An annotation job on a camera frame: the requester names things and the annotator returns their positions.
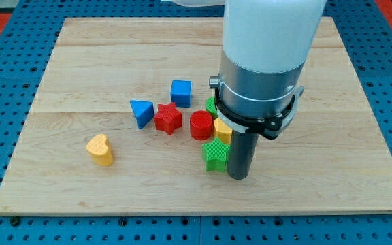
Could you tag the yellow hexagon block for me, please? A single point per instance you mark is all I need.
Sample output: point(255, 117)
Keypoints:
point(222, 131)

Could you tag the green star block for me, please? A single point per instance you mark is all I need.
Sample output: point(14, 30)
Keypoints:
point(215, 154)

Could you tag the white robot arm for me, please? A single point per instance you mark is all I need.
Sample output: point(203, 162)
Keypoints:
point(265, 45)

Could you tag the red star block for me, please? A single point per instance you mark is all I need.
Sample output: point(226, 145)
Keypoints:
point(168, 118)

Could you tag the red cylinder block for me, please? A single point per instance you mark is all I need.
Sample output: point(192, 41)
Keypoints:
point(201, 125)

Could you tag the green round block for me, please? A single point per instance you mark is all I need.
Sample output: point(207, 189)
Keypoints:
point(210, 107)

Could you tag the blue cube block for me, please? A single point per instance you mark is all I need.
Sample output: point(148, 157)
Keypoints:
point(180, 93)

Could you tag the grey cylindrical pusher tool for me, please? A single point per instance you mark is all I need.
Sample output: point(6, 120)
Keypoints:
point(242, 149)

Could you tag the blue triangle block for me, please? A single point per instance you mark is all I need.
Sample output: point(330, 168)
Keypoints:
point(143, 112)

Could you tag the wooden board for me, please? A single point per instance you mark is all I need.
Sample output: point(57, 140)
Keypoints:
point(331, 160)

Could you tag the yellow heart block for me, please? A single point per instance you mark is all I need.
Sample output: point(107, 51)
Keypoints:
point(100, 150)

